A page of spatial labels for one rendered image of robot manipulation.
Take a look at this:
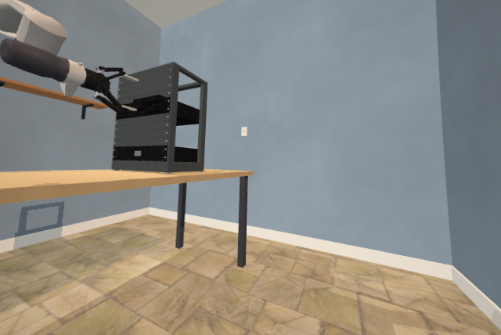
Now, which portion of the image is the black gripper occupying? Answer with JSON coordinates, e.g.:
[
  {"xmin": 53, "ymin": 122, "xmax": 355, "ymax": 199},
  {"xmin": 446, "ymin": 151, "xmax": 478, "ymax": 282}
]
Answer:
[{"xmin": 81, "ymin": 67, "xmax": 139, "ymax": 112}]

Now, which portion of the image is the black equipment rack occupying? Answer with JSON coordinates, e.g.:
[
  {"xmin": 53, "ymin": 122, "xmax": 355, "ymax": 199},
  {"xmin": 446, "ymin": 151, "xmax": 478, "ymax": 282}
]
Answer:
[{"xmin": 111, "ymin": 62, "xmax": 207, "ymax": 174}]

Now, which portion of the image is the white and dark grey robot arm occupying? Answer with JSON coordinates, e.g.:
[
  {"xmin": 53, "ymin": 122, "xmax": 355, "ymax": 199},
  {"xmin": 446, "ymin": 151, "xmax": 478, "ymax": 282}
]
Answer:
[{"xmin": 0, "ymin": 0, "xmax": 86, "ymax": 97}]

